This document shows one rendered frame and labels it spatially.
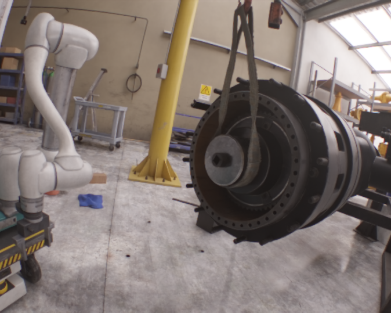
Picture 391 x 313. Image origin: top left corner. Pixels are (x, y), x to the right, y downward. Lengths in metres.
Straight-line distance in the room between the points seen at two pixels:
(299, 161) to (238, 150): 0.16
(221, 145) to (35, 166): 0.59
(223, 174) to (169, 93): 2.57
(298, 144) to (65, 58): 0.89
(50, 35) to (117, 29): 5.95
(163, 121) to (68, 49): 2.31
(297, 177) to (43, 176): 0.76
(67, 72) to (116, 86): 5.58
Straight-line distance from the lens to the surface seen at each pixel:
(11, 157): 1.11
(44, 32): 1.00
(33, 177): 0.83
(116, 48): 6.76
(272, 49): 8.06
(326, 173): 0.64
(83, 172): 0.89
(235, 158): 0.62
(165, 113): 3.15
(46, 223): 0.97
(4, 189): 1.14
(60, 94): 1.06
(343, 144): 0.86
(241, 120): 0.80
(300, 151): 0.59
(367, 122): 3.40
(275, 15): 1.03
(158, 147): 3.19
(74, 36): 1.03
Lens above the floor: 0.95
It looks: 10 degrees down
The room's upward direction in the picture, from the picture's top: 11 degrees clockwise
